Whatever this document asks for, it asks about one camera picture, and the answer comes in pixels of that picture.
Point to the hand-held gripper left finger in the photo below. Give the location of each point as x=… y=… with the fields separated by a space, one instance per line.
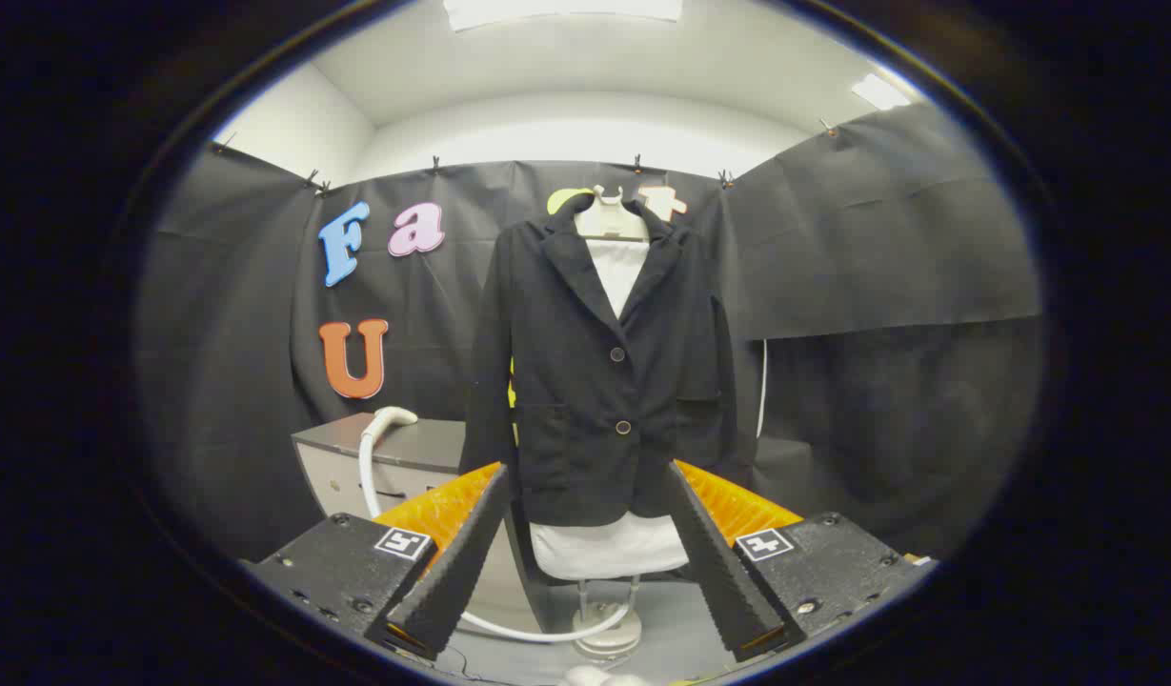
x=461 y=572

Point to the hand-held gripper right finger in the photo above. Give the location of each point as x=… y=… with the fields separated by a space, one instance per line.
x=723 y=572

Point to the white garment steamer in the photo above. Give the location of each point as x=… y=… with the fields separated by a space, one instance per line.
x=390 y=417

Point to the black suit jacket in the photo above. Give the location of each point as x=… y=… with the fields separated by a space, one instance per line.
x=585 y=381

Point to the steamer stand pole with base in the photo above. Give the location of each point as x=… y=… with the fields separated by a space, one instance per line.
x=607 y=634

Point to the white hanging ironing pad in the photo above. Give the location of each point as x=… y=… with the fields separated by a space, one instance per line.
x=609 y=548

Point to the grey cabinet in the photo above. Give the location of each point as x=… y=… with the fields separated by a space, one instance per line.
x=423 y=443

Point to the white plastic hanger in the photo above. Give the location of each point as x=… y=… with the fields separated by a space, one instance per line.
x=609 y=224

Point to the black backdrop cloth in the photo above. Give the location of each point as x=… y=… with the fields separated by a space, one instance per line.
x=880 y=238

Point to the row of black clips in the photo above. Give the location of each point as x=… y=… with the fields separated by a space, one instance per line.
x=636 y=165

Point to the small ceiling light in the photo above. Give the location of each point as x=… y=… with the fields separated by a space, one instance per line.
x=878 y=92

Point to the long ceiling light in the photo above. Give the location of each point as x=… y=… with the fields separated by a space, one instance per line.
x=566 y=10

